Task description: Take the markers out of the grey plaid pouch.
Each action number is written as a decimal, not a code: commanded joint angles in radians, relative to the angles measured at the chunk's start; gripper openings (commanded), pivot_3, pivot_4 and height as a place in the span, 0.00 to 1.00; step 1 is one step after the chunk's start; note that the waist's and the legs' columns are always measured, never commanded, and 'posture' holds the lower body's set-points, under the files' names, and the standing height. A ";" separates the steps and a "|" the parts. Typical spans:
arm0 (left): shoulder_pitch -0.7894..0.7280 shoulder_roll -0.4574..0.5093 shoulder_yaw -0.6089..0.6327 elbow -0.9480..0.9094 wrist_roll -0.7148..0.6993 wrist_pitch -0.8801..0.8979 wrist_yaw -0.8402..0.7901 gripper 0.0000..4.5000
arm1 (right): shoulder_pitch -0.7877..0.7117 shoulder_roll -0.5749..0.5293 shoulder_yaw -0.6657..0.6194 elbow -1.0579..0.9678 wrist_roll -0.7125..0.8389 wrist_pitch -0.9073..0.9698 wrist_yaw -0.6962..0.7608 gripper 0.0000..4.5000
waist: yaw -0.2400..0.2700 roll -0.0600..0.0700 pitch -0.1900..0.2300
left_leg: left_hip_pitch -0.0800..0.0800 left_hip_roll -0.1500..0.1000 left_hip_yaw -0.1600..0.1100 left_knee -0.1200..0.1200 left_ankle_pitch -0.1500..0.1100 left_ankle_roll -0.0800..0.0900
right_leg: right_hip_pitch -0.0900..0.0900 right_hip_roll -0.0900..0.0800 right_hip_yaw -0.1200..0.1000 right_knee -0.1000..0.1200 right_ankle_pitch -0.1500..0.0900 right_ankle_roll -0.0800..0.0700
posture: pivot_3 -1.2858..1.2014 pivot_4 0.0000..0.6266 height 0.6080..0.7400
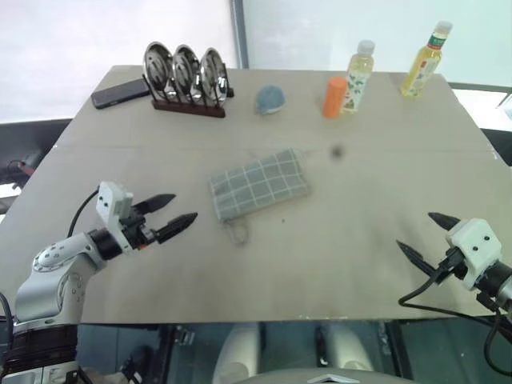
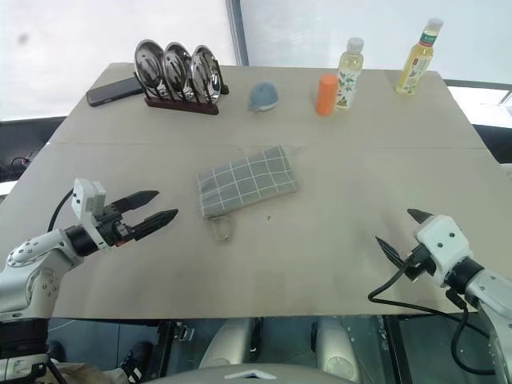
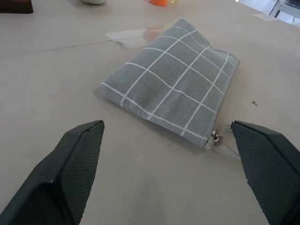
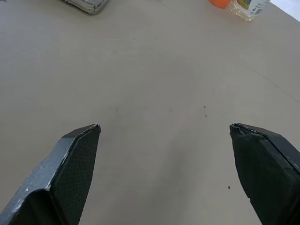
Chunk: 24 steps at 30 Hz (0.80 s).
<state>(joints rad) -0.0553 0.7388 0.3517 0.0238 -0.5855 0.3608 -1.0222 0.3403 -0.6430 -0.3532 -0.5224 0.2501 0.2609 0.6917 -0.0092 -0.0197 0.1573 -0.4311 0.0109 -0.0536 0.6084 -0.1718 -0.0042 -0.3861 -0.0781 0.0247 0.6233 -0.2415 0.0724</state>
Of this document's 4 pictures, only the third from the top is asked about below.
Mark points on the grey-blue cap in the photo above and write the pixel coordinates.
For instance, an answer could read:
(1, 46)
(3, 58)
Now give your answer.
(93, 1)

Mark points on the dark wooden plate rack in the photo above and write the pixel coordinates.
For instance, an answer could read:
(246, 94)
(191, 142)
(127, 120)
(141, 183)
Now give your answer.
(14, 5)

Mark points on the orange cylinder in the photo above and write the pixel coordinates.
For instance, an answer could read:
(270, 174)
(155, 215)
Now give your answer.
(158, 2)

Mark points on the small dark speck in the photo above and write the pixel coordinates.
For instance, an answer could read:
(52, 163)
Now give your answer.
(254, 102)

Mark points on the green patterned pencil pouch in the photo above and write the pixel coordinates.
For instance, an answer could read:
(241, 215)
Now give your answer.
(173, 82)

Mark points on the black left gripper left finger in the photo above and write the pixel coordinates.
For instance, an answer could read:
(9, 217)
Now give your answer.
(58, 178)

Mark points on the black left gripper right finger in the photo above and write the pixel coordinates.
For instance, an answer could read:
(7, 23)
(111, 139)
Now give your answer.
(267, 168)

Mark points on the grey metal frame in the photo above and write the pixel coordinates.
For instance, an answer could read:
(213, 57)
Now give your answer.
(283, 8)

